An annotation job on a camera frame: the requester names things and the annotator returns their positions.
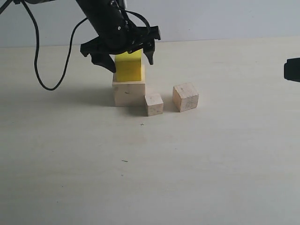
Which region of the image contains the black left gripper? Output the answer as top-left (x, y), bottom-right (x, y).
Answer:
top-left (80, 9), bottom-right (161, 73)

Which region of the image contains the yellow cube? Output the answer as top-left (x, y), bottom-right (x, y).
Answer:
top-left (114, 50), bottom-right (142, 82)

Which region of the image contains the large wooden cube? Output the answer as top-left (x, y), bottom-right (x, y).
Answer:
top-left (112, 64), bottom-right (146, 107)

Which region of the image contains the small wooden cube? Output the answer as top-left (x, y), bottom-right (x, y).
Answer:
top-left (145, 93), bottom-right (164, 116)

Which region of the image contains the medium wooden cube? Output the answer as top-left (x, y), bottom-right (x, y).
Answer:
top-left (172, 82), bottom-right (199, 112)

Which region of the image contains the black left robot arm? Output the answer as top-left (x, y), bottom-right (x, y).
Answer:
top-left (77, 0), bottom-right (161, 73)

